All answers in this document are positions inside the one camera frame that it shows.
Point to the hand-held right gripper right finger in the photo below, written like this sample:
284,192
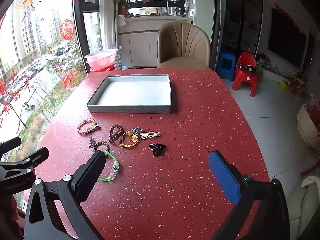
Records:
225,177

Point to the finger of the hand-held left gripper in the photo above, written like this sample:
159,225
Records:
11,143
37,155

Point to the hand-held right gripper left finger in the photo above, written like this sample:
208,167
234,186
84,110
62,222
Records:
87,180

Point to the silver dangle earring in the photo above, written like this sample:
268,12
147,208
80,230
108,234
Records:
92,142

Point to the silver hair clip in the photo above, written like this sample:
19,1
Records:
93,127

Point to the black claw clip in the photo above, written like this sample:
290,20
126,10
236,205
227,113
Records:
157,148

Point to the cream hair clip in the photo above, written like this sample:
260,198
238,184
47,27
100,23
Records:
150,135

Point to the grey jewelry tray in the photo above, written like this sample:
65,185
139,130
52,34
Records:
132,90

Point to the red lettering window decal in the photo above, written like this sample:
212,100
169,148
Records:
15,90

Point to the purple silver earring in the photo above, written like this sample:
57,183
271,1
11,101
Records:
137,130

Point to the white sofa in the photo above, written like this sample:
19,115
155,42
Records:
303,205

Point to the white round basket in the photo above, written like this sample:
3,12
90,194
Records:
306,127

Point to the red plastic child chair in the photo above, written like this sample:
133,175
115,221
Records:
246,80

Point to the red plastic bucket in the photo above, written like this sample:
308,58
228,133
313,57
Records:
102,69

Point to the black toy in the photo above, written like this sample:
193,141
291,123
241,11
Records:
246,68

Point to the blue plastic stool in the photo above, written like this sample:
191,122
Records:
226,63

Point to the pink plastic basin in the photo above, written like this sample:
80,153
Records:
100,57

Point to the round red window decal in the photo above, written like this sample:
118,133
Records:
67,30

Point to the beige upholstered chair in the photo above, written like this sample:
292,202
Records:
183,42

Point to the white sink cabinet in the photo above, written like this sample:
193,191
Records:
140,45

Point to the chrome faucet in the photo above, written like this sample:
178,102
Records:
171,1

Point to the dark wall screen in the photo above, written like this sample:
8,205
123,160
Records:
285,37

